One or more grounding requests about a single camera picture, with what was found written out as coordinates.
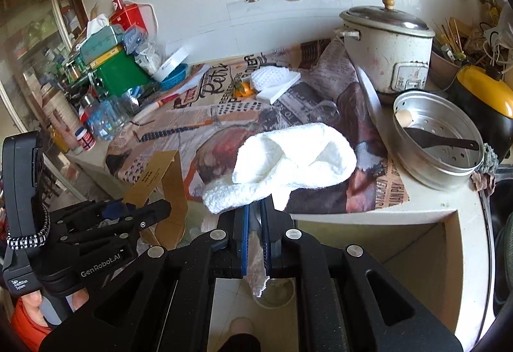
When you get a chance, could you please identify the white tissue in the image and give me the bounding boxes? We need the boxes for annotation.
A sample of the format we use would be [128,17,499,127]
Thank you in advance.
[203,123,357,214]

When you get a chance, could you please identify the yellow black appliance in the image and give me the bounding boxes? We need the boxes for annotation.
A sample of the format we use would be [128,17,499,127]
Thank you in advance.
[449,65,513,162]

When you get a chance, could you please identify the white bucket on floor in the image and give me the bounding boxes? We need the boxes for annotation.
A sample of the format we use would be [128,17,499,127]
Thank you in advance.
[253,279,296,309]

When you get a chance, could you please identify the newspaper print table mat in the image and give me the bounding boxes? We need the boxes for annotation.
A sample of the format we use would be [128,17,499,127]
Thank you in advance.
[105,39,409,214]

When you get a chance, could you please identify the black spatula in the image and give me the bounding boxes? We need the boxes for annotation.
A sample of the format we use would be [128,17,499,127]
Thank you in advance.
[403,128,480,151]

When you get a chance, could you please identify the metal steamer pot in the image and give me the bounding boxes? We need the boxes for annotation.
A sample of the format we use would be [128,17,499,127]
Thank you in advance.
[391,91,484,191]

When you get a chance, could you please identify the clear glass jar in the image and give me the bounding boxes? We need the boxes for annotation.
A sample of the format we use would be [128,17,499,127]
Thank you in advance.
[89,96,130,141]

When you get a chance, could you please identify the green box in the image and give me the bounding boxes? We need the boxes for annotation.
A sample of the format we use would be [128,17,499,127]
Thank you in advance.
[88,45,150,98]

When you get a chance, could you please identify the clear plastic bag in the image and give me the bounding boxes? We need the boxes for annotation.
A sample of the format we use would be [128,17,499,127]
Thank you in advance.
[122,25,162,76]

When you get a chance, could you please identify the orange mandarin with leaf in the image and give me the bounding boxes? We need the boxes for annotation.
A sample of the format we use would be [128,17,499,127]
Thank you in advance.
[232,81,255,98]

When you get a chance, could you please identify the blue plastic basket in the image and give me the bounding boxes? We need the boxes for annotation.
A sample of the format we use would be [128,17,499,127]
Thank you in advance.
[160,63,188,91]

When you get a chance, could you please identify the brown cardboard piece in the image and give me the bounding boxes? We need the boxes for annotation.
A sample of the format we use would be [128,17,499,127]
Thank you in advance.
[122,150,188,250]

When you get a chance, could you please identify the white rice cooker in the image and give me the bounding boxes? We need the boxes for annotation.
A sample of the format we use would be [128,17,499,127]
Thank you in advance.
[336,0,435,95]

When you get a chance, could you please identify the white foam fruit net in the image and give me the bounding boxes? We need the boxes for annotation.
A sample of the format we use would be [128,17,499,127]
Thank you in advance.
[249,65,301,92]

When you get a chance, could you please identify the teal tissue box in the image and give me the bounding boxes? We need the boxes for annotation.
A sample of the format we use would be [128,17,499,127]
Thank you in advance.
[80,25,124,65]

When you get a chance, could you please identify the red carton box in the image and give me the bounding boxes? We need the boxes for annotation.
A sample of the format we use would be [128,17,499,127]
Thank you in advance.
[109,0,147,32]

